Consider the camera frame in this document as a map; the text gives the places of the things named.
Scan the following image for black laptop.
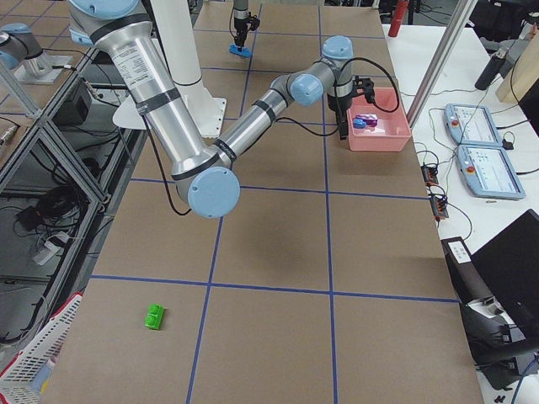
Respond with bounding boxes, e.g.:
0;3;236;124
472;209;538;338

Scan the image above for black water bottle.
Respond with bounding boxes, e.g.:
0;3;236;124
474;47;510;91

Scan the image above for orange black usb hub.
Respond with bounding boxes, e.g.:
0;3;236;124
421;165;439;187

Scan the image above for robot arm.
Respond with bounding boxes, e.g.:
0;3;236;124
70;1;357;218
229;0;260;57

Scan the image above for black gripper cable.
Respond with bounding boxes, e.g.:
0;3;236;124
277;56;401;138

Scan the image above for long blue toy block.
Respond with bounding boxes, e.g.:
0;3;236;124
229;44;252;59

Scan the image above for green toy block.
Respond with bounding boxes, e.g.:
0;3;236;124
144;304;165;331

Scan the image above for small blue toy block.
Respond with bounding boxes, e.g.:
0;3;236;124
352;119;367;129

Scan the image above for white plastic basket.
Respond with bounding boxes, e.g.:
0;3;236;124
1;292;83;403

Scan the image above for aluminium frame post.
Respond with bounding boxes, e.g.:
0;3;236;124
407;0;478;129

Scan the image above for teach pendant near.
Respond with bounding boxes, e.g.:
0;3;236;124
456;144;526;200

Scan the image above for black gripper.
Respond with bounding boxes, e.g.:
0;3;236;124
327;76;375;140
232;12;259;51

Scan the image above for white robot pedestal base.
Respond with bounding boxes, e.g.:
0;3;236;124
113;0;227;139

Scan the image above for pink plastic box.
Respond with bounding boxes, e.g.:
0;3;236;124
347;88;412;152

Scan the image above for purple sloped toy block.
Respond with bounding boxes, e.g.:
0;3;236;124
354;114;378;127

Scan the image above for red cylinder bottle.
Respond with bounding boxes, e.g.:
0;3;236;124
388;0;409;38

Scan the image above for teach pendant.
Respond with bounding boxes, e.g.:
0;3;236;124
456;144;526;200
444;104;502;146

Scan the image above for teach pendant far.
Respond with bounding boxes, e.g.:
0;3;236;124
444;104;502;146

